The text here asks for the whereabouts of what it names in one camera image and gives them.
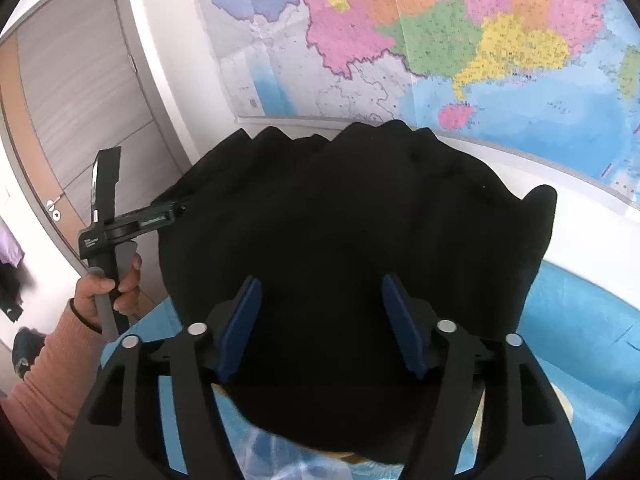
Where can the colourful wall map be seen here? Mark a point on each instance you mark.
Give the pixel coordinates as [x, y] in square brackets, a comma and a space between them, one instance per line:
[557, 79]

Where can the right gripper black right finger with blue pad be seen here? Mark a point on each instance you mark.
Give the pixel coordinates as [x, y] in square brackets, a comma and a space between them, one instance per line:
[492, 412]

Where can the grey wooden door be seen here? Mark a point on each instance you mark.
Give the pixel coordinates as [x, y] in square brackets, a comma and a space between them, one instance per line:
[75, 80]

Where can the person's left hand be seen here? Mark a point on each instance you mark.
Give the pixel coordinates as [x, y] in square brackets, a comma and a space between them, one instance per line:
[91, 286]

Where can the lilac garment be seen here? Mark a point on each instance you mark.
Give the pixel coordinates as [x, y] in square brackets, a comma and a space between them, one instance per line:
[10, 249]

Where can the blue cloud-print bed sheet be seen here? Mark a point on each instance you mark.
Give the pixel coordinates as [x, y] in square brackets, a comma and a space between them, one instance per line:
[586, 340]

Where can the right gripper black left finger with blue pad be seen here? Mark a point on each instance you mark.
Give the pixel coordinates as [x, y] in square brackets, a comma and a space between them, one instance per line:
[119, 432]

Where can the brown folded garment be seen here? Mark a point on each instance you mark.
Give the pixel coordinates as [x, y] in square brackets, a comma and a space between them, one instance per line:
[347, 457]

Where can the large black garment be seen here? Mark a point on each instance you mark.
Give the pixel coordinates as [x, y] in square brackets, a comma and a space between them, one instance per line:
[320, 223]

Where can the black hanging garment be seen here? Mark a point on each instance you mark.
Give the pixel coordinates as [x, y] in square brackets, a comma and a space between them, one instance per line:
[10, 291]

